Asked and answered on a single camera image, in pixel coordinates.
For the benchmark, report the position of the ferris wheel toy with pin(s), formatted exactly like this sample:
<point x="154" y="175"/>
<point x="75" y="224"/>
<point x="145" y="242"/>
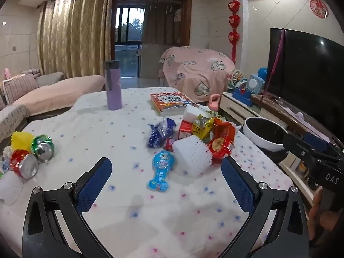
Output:
<point x="234" y="79"/>

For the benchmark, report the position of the blue plastic wrapper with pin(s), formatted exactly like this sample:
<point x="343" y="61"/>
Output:
<point x="161" y="133"/>

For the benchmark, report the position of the striped pink cushion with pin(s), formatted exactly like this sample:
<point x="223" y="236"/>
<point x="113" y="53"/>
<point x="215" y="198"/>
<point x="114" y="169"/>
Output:
<point x="20" y="87"/>

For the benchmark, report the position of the red hanging heart decoration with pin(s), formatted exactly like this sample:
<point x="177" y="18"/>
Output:
<point x="233" y="18"/>

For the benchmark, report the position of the green foil cup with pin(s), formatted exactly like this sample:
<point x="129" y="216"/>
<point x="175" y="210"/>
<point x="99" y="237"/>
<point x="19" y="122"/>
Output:
<point x="44" y="149"/>

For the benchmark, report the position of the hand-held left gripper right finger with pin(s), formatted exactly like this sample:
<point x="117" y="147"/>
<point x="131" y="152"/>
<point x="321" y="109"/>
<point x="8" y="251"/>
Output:
<point x="236" y="185"/>

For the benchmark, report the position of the round red wall sticker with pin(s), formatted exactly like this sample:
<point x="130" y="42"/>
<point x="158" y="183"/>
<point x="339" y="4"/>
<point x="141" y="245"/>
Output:
<point x="319" y="8"/>

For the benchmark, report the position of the white foam fruit net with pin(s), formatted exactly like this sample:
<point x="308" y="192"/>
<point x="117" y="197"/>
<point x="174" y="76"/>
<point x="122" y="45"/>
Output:
<point x="192" y="156"/>
<point x="10" y="188"/>

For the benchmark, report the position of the blue plastic toy set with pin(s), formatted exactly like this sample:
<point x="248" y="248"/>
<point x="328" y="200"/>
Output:
<point x="242" y="94"/>

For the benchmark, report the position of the glass sliding door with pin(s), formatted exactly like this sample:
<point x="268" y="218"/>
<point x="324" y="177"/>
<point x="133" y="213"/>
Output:
<point x="129" y="45"/>

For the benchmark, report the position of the pink hula hoop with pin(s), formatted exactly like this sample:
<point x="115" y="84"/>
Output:
<point x="274" y="61"/>

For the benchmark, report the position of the red and white carton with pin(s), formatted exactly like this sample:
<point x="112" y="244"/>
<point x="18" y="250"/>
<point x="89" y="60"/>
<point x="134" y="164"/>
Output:
<point x="185" y="131"/>

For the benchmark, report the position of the white round trash bin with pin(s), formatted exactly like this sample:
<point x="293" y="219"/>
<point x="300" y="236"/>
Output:
<point x="264" y="137"/>

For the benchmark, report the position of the red foil cup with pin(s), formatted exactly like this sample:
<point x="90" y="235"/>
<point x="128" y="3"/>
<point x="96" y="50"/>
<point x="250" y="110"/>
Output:
<point x="25" y="165"/>

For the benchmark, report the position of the purple drink bottle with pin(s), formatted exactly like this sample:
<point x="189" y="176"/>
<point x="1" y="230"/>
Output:
<point x="114" y="86"/>

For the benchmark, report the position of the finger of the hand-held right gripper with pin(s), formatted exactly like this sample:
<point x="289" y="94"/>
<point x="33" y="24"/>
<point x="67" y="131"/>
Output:
<point x="317" y="141"/>
<point x="302" y="150"/>

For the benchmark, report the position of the black flat television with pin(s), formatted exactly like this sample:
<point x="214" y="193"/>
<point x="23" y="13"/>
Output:
<point x="309" y="72"/>

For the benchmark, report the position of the golden patterned curtain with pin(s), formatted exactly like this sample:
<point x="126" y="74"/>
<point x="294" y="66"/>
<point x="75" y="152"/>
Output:
<point x="75" y="32"/>

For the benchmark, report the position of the blue toy blister package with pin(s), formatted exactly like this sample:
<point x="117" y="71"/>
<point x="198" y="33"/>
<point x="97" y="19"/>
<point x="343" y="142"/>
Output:
<point x="161" y="169"/>

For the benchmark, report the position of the yellow snack wrapper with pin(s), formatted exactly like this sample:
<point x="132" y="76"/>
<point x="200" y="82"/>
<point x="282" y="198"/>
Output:
<point x="201" y="126"/>

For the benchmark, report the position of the person's right hand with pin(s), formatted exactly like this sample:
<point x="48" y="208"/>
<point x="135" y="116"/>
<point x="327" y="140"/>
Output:
<point x="317" y="212"/>

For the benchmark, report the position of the colourful picture book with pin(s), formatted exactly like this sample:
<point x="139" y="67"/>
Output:
<point x="172" y="103"/>

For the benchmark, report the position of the pink kettlebell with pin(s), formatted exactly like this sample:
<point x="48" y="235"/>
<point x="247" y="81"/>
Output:
<point x="214" y="103"/>

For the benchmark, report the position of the floral white tablecloth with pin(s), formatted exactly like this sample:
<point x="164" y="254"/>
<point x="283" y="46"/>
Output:
<point x="107" y="134"/>

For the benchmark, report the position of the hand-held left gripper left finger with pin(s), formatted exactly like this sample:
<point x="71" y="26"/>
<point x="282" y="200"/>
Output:
<point x="94" y="185"/>

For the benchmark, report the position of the red snack wrapper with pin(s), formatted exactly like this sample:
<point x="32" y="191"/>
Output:
<point x="221" y="142"/>

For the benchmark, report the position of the brown balcony curtain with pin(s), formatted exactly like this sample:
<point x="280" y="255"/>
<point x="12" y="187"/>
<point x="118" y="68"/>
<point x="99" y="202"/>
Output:
<point x="161" y="24"/>

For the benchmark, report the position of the pink heart-print furniture cover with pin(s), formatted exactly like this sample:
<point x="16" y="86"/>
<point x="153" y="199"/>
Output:
<point x="199" y="70"/>

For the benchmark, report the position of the blue spiky ball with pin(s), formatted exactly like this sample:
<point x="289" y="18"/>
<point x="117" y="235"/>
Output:
<point x="262" y="72"/>

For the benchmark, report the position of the yellow foam fruit net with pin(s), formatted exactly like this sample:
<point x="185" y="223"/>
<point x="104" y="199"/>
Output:
<point x="22" y="139"/>

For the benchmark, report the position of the white television stand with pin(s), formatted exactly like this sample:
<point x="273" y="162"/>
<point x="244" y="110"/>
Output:
<point x="239" y="108"/>

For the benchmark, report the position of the white foam block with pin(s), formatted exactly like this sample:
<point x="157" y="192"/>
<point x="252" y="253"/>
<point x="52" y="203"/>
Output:
<point x="193" y="110"/>

